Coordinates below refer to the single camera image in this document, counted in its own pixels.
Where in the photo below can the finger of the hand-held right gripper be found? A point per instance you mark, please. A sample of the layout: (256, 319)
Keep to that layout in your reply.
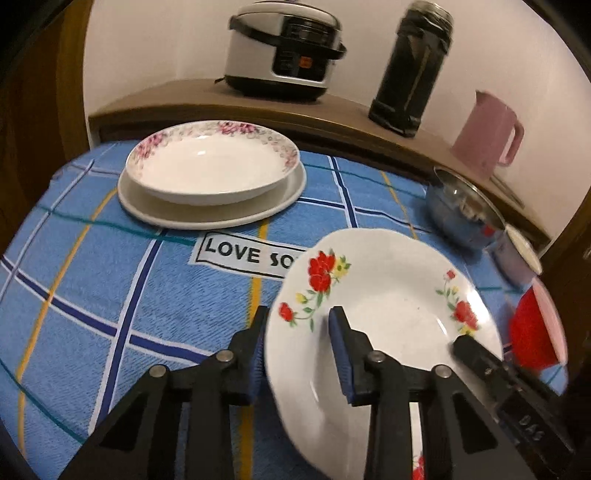
(475, 353)

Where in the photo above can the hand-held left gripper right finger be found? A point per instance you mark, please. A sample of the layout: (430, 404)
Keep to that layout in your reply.
(344, 364)

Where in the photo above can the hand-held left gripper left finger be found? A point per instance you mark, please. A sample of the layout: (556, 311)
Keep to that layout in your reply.
(256, 364)

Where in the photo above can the pink and red plastic bowl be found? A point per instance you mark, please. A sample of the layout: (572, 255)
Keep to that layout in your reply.
(531, 332)

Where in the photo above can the red flower print plate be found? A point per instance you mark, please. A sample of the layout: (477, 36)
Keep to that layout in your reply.
(397, 286)

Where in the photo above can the white enamel bowl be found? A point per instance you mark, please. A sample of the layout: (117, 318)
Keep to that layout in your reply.
(508, 263)

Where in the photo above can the stainless steel bowl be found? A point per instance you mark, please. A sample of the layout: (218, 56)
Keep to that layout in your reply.
(448, 212)

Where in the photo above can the plain white plate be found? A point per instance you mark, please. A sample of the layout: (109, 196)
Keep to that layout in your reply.
(194, 217)

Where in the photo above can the blue checked tablecloth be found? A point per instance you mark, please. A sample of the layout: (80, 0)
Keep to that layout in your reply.
(115, 277)

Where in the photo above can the pink flower print deep plate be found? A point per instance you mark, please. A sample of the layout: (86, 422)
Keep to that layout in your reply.
(207, 161)

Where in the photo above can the pink electric kettle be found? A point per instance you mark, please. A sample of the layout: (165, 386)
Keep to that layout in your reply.
(485, 134)

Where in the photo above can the brown wooden cabinet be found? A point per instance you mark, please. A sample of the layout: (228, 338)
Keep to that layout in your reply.
(323, 115)

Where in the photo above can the black thermos flask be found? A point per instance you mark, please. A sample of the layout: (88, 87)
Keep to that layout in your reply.
(411, 74)

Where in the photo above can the silver black rice cooker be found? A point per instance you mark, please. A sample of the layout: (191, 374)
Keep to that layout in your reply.
(277, 46)

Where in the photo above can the brown wooden wall panel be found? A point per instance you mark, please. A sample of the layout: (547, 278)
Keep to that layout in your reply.
(41, 115)

